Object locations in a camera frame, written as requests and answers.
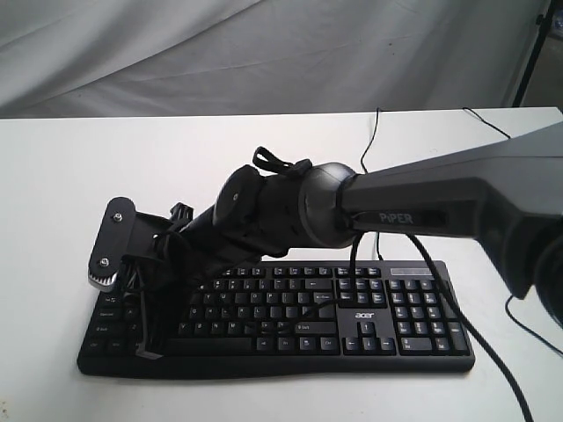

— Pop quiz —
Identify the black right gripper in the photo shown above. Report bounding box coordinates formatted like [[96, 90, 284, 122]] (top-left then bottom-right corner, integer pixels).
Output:
[[116, 210, 246, 360]]

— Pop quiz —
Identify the black acer keyboard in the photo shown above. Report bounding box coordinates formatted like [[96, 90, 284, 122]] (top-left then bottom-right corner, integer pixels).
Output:
[[77, 260, 475, 380]]

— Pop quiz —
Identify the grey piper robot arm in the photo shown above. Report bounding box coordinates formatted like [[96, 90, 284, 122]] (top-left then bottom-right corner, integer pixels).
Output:
[[114, 124, 562, 321]]

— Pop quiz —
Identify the white backdrop cloth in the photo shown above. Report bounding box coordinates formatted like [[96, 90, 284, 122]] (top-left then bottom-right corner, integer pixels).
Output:
[[1, 1, 549, 118]]

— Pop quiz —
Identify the black tripod stand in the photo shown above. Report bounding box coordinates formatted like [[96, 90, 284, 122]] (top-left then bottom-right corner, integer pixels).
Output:
[[511, 0, 558, 108]]

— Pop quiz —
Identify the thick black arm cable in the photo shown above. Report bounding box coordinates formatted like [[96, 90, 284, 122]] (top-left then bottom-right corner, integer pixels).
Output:
[[303, 210, 536, 422]]

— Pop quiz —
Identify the thin black cable on right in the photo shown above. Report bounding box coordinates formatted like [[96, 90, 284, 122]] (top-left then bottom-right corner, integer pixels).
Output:
[[461, 107, 563, 357]]

